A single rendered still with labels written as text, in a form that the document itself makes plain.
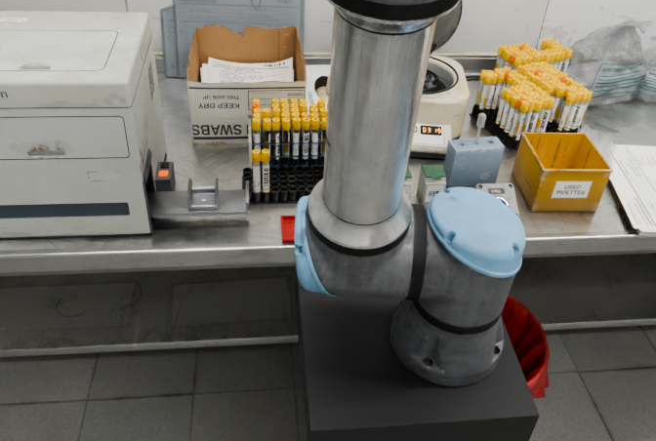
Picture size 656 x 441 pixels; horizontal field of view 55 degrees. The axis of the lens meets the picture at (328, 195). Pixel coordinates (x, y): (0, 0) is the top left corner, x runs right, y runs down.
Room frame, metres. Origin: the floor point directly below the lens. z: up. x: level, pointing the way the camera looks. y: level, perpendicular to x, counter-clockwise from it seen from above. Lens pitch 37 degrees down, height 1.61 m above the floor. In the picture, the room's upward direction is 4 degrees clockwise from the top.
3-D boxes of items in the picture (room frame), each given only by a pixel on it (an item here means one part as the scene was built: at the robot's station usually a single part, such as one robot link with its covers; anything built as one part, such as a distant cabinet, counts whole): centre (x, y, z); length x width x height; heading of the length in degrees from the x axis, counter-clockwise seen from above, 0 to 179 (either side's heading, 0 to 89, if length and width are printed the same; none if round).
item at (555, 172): (1.03, -0.45, 0.93); 0.13 x 0.13 x 0.10; 6
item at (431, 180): (0.98, -0.20, 0.91); 0.05 x 0.04 x 0.07; 8
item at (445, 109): (1.27, -0.17, 0.94); 0.30 x 0.24 x 0.12; 179
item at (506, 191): (0.94, -0.30, 0.92); 0.13 x 0.07 x 0.08; 8
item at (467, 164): (1.04, -0.28, 0.92); 0.10 x 0.07 x 0.10; 105
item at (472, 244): (0.57, -0.17, 1.11); 0.13 x 0.12 x 0.14; 89
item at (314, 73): (1.29, 0.01, 0.92); 0.24 x 0.12 x 0.10; 8
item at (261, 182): (0.99, 0.08, 0.93); 0.17 x 0.09 x 0.11; 99
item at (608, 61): (1.51, -0.67, 0.97); 0.26 x 0.17 x 0.19; 114
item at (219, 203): (0.88, 0.24, 0.92); 0.21 x 0.07 x 0.05; 98
